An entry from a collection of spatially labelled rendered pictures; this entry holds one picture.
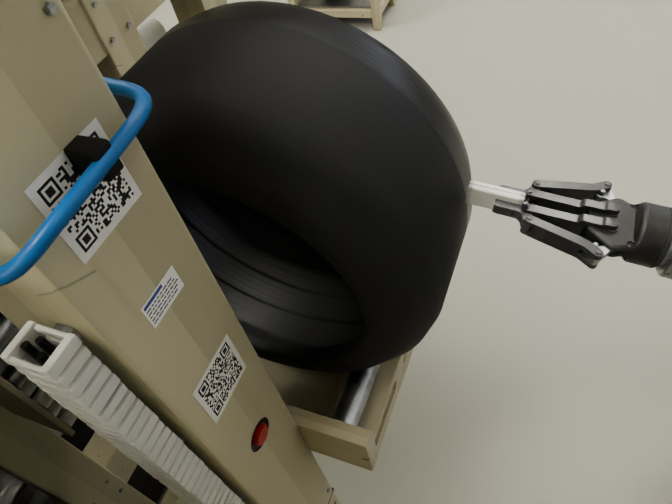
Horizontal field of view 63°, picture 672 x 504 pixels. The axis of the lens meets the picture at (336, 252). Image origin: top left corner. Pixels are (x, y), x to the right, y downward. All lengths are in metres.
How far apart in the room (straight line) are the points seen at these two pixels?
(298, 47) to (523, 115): 2.30
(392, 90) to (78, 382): 0.45
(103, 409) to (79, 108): 0.25
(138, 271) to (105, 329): 0.05
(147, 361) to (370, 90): 0.38
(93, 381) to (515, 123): 2.54
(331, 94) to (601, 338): 1.63
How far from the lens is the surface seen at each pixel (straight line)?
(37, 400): 1.04
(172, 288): 0.52
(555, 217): 0.72
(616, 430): 1.96
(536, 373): 1.99
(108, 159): 0.40
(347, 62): 0.67
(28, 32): 0.40
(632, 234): 0.74
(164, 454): 0.62
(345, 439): 0.87
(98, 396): 0.51
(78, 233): 0.43
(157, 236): 0.49
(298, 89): 0.62
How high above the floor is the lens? 1.75
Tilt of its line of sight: 49 degrees down
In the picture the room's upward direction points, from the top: 15 degrees counter-clockwise
